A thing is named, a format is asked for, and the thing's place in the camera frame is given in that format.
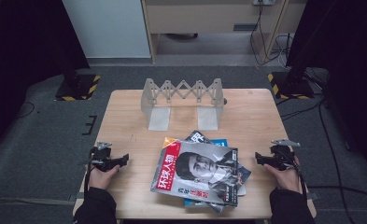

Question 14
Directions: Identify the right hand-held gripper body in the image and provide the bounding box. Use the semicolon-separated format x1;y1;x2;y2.
268;138;301;172

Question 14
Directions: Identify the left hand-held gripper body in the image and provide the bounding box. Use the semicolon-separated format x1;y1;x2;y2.
89;141;120;173

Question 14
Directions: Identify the thick blue book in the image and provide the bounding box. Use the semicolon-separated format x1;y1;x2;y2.
184;138;230;208

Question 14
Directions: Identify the portrait cover magazine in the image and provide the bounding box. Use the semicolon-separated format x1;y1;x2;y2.
150;137;240;207

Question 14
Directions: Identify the dark lava cover book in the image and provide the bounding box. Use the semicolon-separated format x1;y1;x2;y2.
184;130;252;215

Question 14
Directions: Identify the grey expandable bookend rack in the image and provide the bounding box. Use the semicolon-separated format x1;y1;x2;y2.
140;77;226;132

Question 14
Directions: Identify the person's left hand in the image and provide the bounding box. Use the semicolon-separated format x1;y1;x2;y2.
87;163;121;190

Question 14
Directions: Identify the person's right hand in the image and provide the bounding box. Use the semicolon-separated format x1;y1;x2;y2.
262;155;302;194

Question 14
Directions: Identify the yellow-black striped stand base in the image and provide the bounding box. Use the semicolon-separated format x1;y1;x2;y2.
54;59;102;102
267;52;316;101

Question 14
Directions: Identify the white cabinet panel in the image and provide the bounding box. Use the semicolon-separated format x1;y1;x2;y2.
62;0;152;60

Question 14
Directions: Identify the beige wooden desk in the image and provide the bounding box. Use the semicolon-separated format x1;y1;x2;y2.
140;0;308;65

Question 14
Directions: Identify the white power strip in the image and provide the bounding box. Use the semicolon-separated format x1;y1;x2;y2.
252;0;276;7

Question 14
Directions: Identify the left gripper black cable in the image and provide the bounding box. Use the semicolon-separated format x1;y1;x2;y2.
83;147;95;202

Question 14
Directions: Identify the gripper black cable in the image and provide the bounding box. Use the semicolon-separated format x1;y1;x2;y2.
291;154;309;202
83;147;95;202

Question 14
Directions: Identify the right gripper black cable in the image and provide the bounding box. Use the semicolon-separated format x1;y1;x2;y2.
291;154;309;202

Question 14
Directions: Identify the black floor cable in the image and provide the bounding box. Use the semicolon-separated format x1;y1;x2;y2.
306;185;367;202
278;100;325;121
15;101;36;119
318;99;349;224

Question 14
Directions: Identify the white cable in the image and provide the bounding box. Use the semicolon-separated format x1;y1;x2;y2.
273;33;294;69

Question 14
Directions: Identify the black power cable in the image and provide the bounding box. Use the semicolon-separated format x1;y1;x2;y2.
248;2;286;67

